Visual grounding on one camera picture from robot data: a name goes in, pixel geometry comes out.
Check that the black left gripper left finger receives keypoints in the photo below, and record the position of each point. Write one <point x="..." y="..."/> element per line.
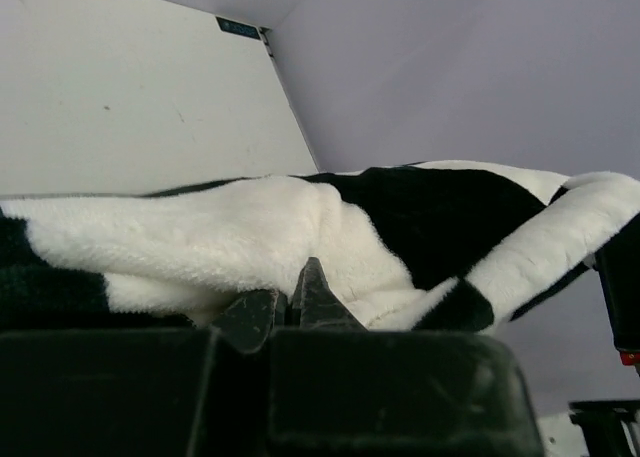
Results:
<point x="247" y="323"/>

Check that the black white checkered pillowcase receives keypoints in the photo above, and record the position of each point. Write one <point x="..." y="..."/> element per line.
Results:
<point x="448" y="245"/>

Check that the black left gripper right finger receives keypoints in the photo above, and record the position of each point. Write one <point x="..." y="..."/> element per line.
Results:
<point x="315" y="307"/>

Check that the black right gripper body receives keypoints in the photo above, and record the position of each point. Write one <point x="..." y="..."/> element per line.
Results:
<point x="617" y="264"/>

